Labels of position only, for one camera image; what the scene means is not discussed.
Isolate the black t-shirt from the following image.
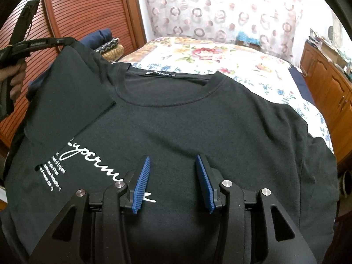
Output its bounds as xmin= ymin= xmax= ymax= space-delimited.
xmin=4 ymin=41 xmax=339 ymax=264

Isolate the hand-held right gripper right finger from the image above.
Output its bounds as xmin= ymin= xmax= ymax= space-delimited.
xmin=195 ymin=154 xmax=317 ymax=264

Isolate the pink floral bedspread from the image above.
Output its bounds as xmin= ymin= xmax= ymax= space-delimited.
xmin=118 ymin=36 xmax=292 ymax=88

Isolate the circle patterned curtain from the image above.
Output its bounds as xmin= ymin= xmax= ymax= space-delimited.
xmin=140 ymin=0 xmax=306 ymax=53

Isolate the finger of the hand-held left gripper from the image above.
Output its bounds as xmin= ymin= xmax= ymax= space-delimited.
xmin=9 ymin=0 xmax=41 ymax=49
xmin=15 ymin=37 xmax=76 ymax=55

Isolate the wooden cabinet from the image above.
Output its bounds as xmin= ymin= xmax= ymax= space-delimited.
xmin=299 ymin=41 xmax=352 ymax=167

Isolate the blue plastic bag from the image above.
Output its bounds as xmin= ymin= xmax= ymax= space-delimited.
xmin=237 ymin=31 xmax=260 ymax=44

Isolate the patterned folded blanket stack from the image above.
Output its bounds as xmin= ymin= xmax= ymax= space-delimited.
xmin=103 ymin=45 xmax=126 ymax=62

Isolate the navy bed sheet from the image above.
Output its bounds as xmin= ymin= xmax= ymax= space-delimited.
xmin=288 ymin=65 xmax=317 ymax=108

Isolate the pile of papers and clutter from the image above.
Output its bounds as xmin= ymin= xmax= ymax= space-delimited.
xmin=305 ymin=16 xmax=352 ymax=75

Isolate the cardboard box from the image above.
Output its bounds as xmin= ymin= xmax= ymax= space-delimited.
xmin=236 ymin=40 xmax=262 ymax=51

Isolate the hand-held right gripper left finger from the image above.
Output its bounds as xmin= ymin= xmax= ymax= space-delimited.
xmin=27 ymin=156 xmax=158 ymax=264

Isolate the blue floral quilt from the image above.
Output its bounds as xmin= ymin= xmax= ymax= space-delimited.
xmin=121 ymin=58 xmax=334 ymax=154

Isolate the person's left hand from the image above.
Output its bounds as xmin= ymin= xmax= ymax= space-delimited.
xmin=0 ymin=61 xmax=27 ymax=99

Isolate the circle patterned folded blanket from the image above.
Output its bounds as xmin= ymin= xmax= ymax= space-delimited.
xmin=93 ymin=37 xmax=122 ymax=54

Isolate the wooden slatted headboard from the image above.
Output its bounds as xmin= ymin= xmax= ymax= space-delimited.
xmin=0 ymin=0 xmax=147 ymax=150

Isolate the navy folded cloth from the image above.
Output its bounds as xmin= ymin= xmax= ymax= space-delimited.
xmin=82 ymin=29 xmax=114 ymax=52

